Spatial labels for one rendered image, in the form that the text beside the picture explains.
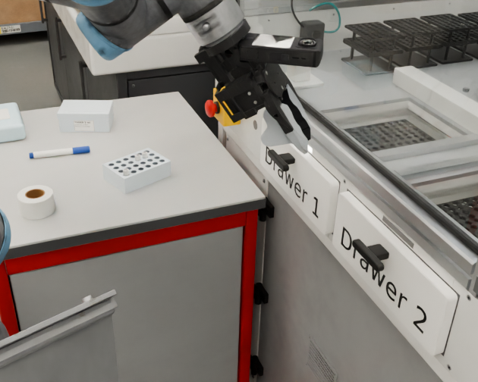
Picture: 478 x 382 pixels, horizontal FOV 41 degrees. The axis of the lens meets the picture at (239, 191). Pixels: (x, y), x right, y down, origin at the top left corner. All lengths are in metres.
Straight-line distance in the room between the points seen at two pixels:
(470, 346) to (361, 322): 0.31
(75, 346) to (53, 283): 0.66
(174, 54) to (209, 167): 0.55
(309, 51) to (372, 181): 0.25
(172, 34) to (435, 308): 1.25
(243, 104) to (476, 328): 0.44
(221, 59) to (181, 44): 1.01
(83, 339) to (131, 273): 0.69
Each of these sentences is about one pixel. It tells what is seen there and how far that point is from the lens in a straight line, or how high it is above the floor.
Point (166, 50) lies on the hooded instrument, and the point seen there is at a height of 0.86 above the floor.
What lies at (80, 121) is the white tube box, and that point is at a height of 0.79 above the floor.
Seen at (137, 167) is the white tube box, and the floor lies 0.80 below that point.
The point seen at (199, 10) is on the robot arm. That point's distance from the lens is 0.87.
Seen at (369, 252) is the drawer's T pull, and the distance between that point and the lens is 0.97.
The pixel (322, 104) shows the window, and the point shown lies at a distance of 1.16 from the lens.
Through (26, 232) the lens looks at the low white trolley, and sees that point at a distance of 1.30.
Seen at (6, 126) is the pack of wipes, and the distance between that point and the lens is 1.63.
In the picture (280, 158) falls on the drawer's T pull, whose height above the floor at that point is 0.91.
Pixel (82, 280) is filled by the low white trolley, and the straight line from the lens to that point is 1.36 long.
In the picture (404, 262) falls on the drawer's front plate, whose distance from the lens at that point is 0.96.
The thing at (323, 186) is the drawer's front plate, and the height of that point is 0.91.
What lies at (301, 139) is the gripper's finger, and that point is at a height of 1.06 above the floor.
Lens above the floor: 1.48
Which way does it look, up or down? 31 degrees down
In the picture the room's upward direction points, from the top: 2 degrees clockwise
